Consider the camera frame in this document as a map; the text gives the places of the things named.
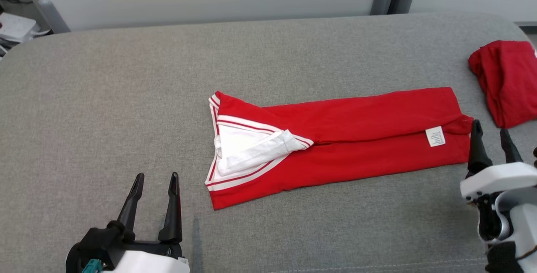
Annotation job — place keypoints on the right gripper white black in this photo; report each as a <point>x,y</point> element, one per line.
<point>499,178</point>

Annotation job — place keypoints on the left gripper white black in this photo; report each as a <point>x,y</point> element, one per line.
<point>147,262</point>

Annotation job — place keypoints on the red shorts white stripe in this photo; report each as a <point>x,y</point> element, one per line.
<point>507,80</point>

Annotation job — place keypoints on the red Bulls 23 jersey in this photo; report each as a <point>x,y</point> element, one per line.
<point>356,155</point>

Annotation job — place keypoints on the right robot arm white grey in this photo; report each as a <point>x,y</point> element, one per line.
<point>524,222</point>

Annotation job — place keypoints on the white power strip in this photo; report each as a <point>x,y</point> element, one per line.
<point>16,27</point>

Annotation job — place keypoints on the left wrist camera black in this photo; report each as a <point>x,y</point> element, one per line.
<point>96,243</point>

